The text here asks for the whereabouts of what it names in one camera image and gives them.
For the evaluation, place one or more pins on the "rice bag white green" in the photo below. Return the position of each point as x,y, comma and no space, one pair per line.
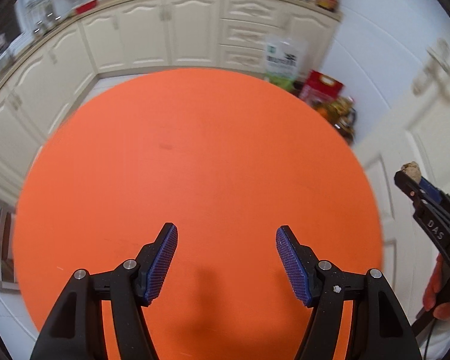
284,59

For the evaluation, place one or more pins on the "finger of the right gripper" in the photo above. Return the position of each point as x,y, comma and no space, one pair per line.
408,186
434,193

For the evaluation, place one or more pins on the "white door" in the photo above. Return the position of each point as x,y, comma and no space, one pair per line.
416,129

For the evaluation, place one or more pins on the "door handle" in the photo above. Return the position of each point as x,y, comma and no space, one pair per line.
430,73

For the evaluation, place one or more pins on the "brown paper ball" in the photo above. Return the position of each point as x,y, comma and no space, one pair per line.
412,170

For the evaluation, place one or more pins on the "orange round tablecloth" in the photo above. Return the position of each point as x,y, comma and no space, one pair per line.
228,159

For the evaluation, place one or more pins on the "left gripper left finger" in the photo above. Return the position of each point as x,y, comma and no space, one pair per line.
75,329

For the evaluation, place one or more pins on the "red basin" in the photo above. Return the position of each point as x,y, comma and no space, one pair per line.
85,7

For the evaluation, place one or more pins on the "cardboard box with groceries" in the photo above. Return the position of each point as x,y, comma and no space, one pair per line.
341,114

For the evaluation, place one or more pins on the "hanging utensil rack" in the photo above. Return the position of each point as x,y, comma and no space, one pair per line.
43,16

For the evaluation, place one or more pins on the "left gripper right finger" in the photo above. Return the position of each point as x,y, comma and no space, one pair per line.
379,326

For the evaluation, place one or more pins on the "lower kitchen cabinets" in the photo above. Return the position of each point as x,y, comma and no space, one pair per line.
120,37

